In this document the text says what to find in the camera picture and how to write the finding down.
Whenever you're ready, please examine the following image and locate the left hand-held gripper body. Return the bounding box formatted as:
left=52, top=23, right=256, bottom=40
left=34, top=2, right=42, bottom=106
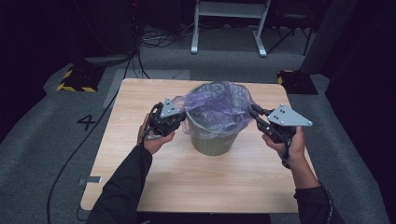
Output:
left=148, top=97, right=188, bottom=137

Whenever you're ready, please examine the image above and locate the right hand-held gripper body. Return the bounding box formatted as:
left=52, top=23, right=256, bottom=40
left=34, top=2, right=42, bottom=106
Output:
left=263, top=104, right=314, bottom=145

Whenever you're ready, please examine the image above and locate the purple plastic bag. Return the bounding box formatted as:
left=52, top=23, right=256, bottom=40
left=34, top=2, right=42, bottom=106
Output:
left=172, top=80, right=257, bottom=140

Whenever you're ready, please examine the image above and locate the green plastic bin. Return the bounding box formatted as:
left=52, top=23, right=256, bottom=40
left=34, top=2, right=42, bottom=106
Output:
left=190, top=83, right=241, bottom=157

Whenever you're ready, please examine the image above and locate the person's left hand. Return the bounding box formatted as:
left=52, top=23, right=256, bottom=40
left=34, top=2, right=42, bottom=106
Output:
left=136, top=113, right=176, bottom=156

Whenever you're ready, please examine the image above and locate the person's right hand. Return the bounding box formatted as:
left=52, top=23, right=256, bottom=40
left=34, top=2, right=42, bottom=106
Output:
left=262, top=126, right=308, bottom=166

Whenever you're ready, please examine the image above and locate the black yellow striped base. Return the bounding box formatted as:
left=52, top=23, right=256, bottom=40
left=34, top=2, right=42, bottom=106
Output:
left=276, top=69, right=318, bottom=95
left=56, top=66, right=106, bottom=93

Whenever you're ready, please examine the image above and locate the black tripod stand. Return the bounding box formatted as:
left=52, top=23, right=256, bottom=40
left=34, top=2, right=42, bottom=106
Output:
left=266, top=8, right=314, bottom=57

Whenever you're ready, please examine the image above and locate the grey tape strip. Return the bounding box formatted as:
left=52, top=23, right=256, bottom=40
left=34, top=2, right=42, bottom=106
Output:
left=78, top=175, right=103, bottom=187

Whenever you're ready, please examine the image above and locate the grey pillar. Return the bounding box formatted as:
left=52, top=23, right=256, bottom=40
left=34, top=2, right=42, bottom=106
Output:
left=300, top=0, right=360, bottom=76

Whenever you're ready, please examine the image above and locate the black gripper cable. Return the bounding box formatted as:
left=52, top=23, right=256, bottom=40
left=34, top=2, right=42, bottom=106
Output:
left=280, top=135, right=292, bottom=170

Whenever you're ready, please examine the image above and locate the bundle of floor cables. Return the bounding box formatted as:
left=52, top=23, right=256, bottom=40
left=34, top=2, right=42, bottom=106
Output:
left=141, top=21, right=196, bottom=49

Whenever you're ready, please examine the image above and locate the long black floor cable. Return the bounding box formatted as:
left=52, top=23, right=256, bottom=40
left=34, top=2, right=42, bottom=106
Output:
left=46, top=55, right=142, bottom=224

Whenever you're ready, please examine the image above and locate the white desk frame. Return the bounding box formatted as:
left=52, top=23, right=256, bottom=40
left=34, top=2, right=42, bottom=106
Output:
left=191, top=0, right=272, bottom=58

